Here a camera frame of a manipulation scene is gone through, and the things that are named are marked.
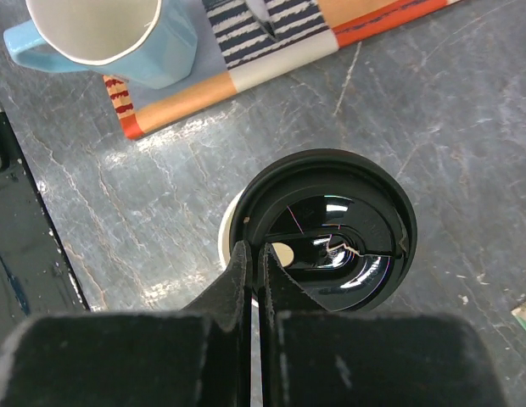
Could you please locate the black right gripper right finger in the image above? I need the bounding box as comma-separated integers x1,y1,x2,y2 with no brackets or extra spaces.
258,245,507,406

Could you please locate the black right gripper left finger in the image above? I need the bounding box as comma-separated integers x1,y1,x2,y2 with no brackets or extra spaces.
0,241,253,406

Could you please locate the white paper cup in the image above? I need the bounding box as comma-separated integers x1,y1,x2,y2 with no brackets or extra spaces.
217,190,243,270

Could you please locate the black plastic cup lid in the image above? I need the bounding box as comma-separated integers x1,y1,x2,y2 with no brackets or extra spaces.
227,148,418,311

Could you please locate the colourful patterned placemat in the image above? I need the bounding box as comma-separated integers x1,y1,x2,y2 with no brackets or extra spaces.
103,0,449,139

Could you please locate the light blue ceramic mug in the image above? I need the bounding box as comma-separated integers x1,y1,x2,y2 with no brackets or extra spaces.
3,0,198,89

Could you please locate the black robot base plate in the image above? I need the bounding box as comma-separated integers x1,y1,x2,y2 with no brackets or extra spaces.
0,113,89,321

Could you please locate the pink handled knife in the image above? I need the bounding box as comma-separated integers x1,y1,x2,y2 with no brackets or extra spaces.
245,0,275,37

